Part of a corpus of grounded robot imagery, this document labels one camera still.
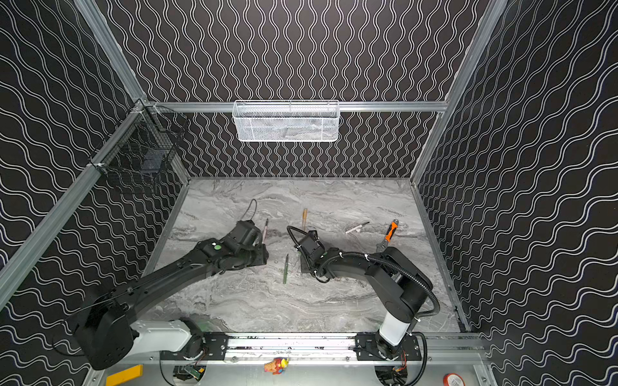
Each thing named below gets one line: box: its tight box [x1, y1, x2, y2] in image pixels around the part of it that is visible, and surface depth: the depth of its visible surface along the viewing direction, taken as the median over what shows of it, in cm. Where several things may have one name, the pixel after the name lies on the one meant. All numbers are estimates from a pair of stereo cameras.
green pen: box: [283, 253, 289, 285], surface depth 92 cm
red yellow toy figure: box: [263, 357, 290, 375], surface depth 70 cm
